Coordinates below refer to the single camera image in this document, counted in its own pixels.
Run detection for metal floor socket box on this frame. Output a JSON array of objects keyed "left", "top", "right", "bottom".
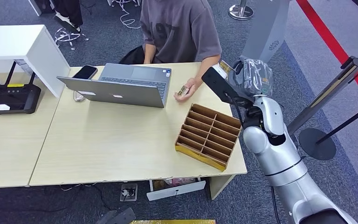
[{"left": 120, "top": 183, "right": 138, "bottom": 202}]

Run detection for chrome stanchion post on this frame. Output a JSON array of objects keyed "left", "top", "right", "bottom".
[{"left": 286, "top": 56, "right": 358, "bottom": 137}]

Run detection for black stanchion post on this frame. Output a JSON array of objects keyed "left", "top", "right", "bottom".
[{"left": 299, "top": 104, "right": 358, "bottom": 161}]

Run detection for thin white floor cable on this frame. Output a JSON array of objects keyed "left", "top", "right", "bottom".
[{"left": 59, "top": 183, "right": 97, "bottom": 191}]

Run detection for chrome stanchion base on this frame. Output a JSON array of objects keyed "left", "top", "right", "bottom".
[{"left": 228, "top": 0, "right": 255, "bottom": 21}]

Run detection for coiled white cable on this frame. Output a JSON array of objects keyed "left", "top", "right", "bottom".
[{"left": 119, "top": 1, "right": 142, "bottom": 29}]

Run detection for grey laptop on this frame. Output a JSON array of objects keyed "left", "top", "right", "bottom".
[{"left": 57, "top": 63, "right": 172, "bottom": 109}]

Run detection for person's legs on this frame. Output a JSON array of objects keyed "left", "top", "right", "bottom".
[{"left": 51, "top": 0, "right": 84, "bottom": 34}]

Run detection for black smartphone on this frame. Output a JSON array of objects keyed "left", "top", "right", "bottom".
[{"left": 71, "top": 65, "right": 98, "bottom": 80}]

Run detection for black office chair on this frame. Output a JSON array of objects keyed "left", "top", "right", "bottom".
[{"left": 119, "top": 45, "right": 145, "bottom": 65}]

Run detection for person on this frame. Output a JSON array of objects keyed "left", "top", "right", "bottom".
[{"left": 139, "top": 0, "right": 223, "bottom": 103}]

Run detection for black flat floor plates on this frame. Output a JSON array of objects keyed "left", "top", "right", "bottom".
[{"left": 96, "top": 206, "right": 137, "bottom": 224}]

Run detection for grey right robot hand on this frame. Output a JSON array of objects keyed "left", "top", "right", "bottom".
[{"left": 227, "top": 56, "right": 274, "bottom": 99}]

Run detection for cardboard divider organizer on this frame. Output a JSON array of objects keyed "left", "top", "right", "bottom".
[{"left": 175, "top": 103, "right": 242, "bottom": 173}]

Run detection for white desk shelf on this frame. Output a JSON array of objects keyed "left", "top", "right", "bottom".
[{"left": 0, "top": 24, "right": 71, "bottom": 98}]

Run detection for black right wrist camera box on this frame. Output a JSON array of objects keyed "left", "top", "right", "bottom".
[{"left": 201, "top": 63, "right": 251, "bottom": 107}]

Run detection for person's left hand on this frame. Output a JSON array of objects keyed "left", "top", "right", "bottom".
[{"left": 173, "top": 77, "right": 202, "bottom": 103}]

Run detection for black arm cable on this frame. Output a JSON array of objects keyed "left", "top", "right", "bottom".
[{"left": 270, "top": 186, "right": 282, "bottom": 224}]

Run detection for black device with two antennas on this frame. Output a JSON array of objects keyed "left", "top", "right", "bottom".
[{"left": 0, "top": 61, "right": 42, "bottom": 116}]

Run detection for white cabinet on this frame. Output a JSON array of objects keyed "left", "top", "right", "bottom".
[{"left": 28, "top": 0, "right": 55, "bottom": 17}]

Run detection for white and pink plush toy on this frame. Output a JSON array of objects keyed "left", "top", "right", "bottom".
[{"left": 166, "top": 177, "right": 197, "bottom": 187}]

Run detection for chrome chair base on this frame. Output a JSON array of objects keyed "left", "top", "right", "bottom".
[
  {"left": 54, "top": 27, "right": 90, "bottom": 51},
  {"left": 107, "top": 0, "right": 140, "bottom": 7}
]

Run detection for grey standing kiosk panel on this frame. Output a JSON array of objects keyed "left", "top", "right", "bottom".
[{"left": 241, "top": 0, "right": 292, "bottom": 64}]

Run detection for white drawer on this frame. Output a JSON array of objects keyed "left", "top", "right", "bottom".
[{"left": 146, "top": 177, "right": 207, "bottom": 202}]

